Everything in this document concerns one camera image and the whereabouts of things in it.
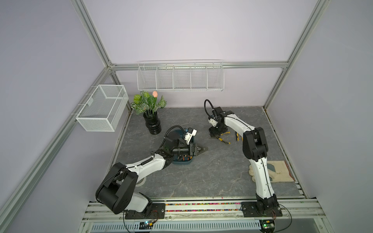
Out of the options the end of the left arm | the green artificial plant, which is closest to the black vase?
the green artificial plant

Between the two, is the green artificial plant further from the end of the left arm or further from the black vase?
the end of the left arm

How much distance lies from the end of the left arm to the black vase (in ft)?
1.03

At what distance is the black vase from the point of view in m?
0.95

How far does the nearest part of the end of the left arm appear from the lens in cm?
67
